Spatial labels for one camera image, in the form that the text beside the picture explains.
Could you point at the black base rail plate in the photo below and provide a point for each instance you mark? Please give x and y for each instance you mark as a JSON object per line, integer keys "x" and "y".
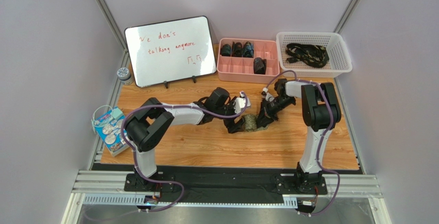
{"x": 219, "y": 184}

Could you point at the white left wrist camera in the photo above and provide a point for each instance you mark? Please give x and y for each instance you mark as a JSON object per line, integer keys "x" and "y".
{"x": 241, "y": 103}

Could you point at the light blue power adapter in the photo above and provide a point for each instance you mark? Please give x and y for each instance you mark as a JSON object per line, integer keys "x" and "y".
{"x": 116, "y": 113}

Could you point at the black camouflage tie in basket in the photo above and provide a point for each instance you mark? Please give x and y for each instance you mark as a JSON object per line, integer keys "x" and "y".
{"x": 315, "y": 56}

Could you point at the pink divided organizer box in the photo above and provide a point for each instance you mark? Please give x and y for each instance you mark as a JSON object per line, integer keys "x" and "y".
{"x": 240, "y": 69}

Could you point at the rolled dark tie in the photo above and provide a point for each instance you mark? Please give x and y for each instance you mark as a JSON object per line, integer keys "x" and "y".
{"x": 248, "y": 50}
{"x": 259, "y": 66}
{"x": 226, "y": 50}
{"x": 237, "y": 49}

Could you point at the aluminium frame rail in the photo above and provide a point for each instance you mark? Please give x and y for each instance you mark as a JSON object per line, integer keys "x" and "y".
{"x": 106, "y": 187}

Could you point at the white whiteboard black frame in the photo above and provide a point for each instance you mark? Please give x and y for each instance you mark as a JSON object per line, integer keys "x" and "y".
{"x": 170, "y": 51}

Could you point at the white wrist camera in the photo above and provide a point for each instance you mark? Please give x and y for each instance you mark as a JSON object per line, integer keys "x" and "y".
{"x": 266, "y": 95}
{"x": 241, "y": 103}

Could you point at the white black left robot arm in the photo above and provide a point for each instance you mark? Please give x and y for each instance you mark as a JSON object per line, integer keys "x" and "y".
{"x": 143, "y": 128}

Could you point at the small patterned round jar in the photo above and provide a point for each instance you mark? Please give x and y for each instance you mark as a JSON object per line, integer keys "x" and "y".
{"x": 125, "y": 76}

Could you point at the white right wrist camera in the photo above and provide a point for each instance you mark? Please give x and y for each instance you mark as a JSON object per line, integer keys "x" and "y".
{"x": 266, "y": 95}

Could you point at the green patterned tie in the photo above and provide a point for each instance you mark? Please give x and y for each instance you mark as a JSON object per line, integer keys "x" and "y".
{"x": 250, "y": 123}

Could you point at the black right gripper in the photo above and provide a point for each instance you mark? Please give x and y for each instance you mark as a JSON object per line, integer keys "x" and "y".
{"x": 268, "y": 113}

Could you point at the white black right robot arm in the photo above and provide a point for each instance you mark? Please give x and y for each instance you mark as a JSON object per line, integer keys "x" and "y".
{"x": 320, "y": 112}

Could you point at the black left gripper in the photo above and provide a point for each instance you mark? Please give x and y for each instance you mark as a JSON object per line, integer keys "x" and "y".
{"x": 232, "y": 121}

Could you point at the white plastic basket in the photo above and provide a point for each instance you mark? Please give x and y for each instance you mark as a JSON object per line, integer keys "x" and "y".
{"x": 339, "y": 57}

